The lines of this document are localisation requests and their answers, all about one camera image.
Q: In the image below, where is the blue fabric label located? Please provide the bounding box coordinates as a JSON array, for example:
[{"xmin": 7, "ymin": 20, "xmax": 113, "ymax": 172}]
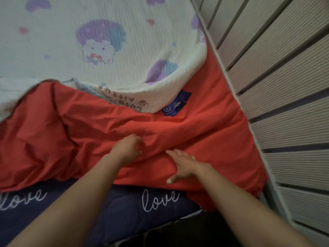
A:
[{"xmin": 162, "ymin": 91, "xmax": 193, "ymax": 116}]

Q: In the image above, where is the red blanket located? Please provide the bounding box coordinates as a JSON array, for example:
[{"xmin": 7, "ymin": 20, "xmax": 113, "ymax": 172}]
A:
[{"xmin": 0, "ymin": 43, "xmax": 268, "ymax": 212}]

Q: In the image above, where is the person's right hand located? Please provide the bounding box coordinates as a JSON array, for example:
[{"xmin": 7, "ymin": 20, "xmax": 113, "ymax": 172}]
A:
[{"xmin": 166, "ymin": 149, "xmax": 214, "ymax": 184}]

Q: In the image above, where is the person's left forearm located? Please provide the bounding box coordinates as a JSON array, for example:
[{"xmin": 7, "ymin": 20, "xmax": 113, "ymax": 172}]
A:
[{"xmin": 7, "ymin": 153, "xmax": 124, "ymax": 247}]

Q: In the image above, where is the white bed frame rail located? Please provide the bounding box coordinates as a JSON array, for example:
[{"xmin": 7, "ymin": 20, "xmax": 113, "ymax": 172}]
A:
[{"xmin": 190, "ymin": 0, "xmax": 329, "ymax": 247}]

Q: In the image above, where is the navy script print bed sheet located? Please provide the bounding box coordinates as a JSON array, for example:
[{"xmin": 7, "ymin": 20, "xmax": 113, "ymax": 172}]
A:
[{"xmin": 0, "ymin": 178, "xmax": 204, "ymax": 247}]

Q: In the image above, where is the person's right forearm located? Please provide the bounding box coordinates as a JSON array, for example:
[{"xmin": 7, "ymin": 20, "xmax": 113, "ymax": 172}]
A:
[{"xmin": 196, "ymin": 164, "xmax": 317, "ymax": 247}]

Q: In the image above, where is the white cartoon print quilt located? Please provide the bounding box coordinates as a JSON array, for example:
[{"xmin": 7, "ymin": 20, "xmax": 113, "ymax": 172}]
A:
[{"xmin": 0, "ymin": 0, "xmax": 208, "ymax": 114}]

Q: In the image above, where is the person's left hand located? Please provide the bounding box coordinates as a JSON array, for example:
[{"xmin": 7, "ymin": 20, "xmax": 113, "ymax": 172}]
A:
[{"xmin": 109, "ymin": 134, "xmax": 146, "ymax": 167}]

